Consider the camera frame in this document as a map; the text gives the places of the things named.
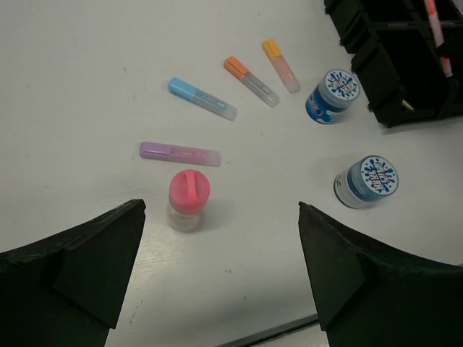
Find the lower blue paint jar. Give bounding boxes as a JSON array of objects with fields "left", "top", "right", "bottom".
[{"left": 334, "top": 155, "right": 399, "bottom": 209}]

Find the yellow cap highlighter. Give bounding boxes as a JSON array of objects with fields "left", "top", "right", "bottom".
[{"left": 262, "top": 39, "right": 301, "bottom": 94}]

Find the blue paint jar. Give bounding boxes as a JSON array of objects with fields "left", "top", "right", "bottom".
[
  {"left": 334, "top": 155, "right": 399, "bottom": 209},
  {"left": 305, "top": 69, "right": 361, "bottom": 124}
]

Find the orange cap highlighter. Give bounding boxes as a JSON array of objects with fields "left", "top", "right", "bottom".
[{"left": 224, "top": 56, "right": 280, "bottom": 108}]

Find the purple cap highlighter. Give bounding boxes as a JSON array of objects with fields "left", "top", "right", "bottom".
[{"left": 139, "top": 142, "right": 221, "bottom": 167}]

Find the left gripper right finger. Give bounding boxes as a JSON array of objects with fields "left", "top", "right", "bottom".
[{"left": 298, "top": 203, "right": 462, "bottom": 346}]

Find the blue cap highlighter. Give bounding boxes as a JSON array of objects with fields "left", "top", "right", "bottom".
[{"left": 167, "top": 77, "right": 237, "bottom": 121}]

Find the yellow thin pen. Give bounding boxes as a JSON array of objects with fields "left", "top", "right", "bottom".
[{"left": 402, "top": 100, "right": 414, "bottom": 111}]

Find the black four-compartment organizer tray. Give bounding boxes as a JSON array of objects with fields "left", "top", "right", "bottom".
[{"left": 324, "top": 1, "right": 462, "bottom": 127}]

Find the upper blue paint jar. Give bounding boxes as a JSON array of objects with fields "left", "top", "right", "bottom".
[{"left": 305, "top": 69, "right": 361, "bottom": 124}]

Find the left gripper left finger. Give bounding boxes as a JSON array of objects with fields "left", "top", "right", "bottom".
[{"left": 1, "top": 200, "right": 145, "bottom": 346}]

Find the pink lid small bottle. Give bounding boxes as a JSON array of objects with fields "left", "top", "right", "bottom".
[{"left": 166, "top": 169, "right": 211, "bottom": 231}]

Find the orange thin pen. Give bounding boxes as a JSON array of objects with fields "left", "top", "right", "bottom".
[{"left": 424, "top": 0, "right": 453, "bottom": 77}]

